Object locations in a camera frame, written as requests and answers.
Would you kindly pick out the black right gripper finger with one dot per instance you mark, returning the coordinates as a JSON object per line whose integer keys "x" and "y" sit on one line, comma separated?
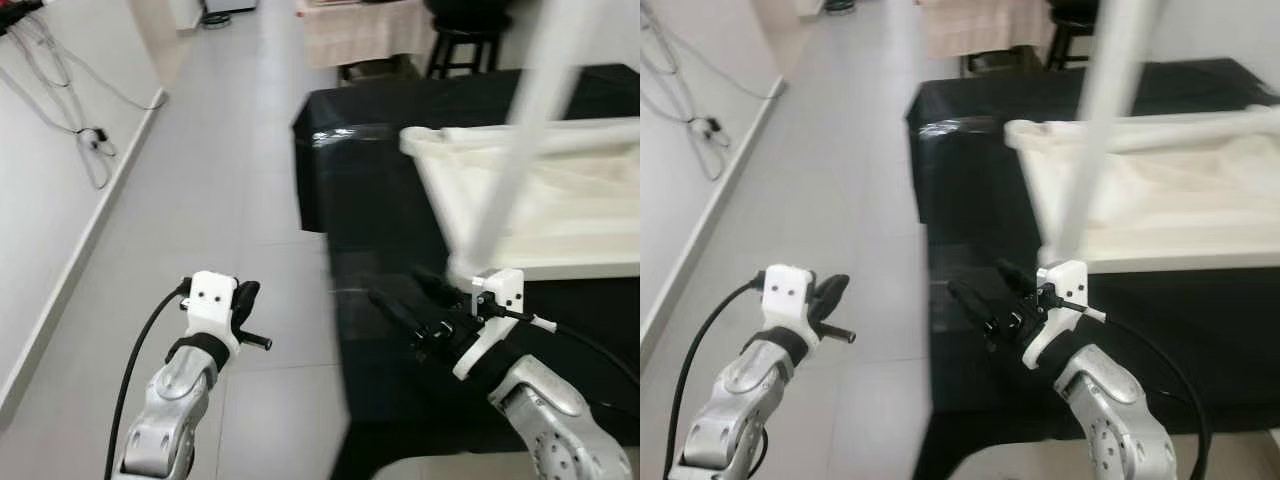
{"x": 400, "y": 315}
{"x": 975, "y": 304}
{"x": 1018, "y": 277}
{"x": 440, "y": 286}

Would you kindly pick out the white plastic children table top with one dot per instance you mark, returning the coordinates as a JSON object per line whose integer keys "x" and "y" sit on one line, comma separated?
{"x": 1180, "y": 210}
{"x": 580, "y": 220}

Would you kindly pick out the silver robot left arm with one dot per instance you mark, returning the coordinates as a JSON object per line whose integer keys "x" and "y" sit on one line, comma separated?
{"x": 165, "y": 420}
{"x": 730, "y": 410}

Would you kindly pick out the clear tape strip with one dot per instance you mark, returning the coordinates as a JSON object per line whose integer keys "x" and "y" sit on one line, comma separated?
{"x": 950, "y": 129}

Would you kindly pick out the black charger plug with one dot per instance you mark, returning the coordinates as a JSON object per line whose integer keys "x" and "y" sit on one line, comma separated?
{"x": 712, "y": 128}
{"x": 95, "y": 138}

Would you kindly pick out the black round stool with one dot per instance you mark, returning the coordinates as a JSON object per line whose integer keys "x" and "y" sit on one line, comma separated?
{"x": 1070, "y": 35}
{"x": 470, "y": 45}

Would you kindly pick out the beige cloth covered table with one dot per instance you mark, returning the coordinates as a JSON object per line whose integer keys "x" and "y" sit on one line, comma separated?
{"x": 985, "y": 28}
{"x": 365, "y": 35}

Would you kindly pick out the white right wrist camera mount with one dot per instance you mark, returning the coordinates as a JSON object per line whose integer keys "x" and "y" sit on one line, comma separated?
{"x": 500, "y": 295}
{"x": 1065, "y": 285}

